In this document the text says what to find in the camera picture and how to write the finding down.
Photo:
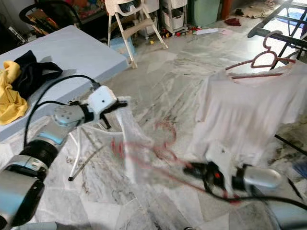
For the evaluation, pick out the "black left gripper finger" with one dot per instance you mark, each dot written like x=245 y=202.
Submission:
x=105 y=122
x=120 y=104

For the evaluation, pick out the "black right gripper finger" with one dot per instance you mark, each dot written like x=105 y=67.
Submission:
x=195 y=170

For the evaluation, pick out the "pink plastic hanger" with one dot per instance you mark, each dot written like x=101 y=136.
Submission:
x=165 y=153

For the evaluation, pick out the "white sheer garment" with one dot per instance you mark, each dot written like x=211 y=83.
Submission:
x=134 y=143

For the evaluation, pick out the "yellow printed t-shirt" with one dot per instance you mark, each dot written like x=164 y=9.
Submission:
x=12 y=100

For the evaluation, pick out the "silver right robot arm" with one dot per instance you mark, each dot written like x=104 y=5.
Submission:
x=264 y=179

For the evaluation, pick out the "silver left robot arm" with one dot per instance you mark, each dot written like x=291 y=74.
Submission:
x=29 y=163

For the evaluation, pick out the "dusky brown clothes hanger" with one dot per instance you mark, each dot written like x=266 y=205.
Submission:
x=261 y=61

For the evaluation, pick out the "light blue folding table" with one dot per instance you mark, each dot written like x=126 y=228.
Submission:
x=81 y=52

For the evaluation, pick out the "cream white shirt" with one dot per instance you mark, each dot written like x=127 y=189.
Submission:
x=244 y=112

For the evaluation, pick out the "black crumpled garment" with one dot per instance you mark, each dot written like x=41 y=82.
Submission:
x=36 y=76

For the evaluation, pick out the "blue plaid shirt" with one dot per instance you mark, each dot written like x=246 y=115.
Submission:
x=301 y=170

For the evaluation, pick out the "white baby high chair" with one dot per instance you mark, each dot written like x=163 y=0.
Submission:
x=127 y=9

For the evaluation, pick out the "white plastic drawer unit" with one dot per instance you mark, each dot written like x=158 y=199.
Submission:
x=173 y=19

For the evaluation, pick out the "black toy stroller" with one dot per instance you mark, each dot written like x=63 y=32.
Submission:
x=43 y=19

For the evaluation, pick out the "white paper strip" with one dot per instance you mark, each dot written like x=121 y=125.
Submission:
x=207 y=31

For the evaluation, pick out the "black flat television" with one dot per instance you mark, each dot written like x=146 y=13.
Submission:
x=7 y=36

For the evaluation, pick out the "green cabinet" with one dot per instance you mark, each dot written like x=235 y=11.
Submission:
x=204 y=12

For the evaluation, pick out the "pink paper sheet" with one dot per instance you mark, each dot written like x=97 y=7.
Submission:
x=227 y=32

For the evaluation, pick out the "red cloth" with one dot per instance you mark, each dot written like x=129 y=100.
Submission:
x=232 y=21

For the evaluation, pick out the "black metal drying rack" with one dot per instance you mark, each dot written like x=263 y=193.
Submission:
x=266 y=31

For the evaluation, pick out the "beige crumpled floor cloth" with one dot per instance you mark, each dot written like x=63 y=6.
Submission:
x=259 y=10

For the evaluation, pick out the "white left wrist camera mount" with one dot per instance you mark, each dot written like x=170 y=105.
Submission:
x=103 y=99

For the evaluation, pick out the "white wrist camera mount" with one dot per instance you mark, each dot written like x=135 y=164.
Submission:
x=103 y=99
x=220 y=155

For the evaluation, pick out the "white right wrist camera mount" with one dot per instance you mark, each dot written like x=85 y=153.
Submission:
x=220 y=155

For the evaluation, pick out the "brown wooden post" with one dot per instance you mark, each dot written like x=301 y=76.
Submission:
x=226 y=8

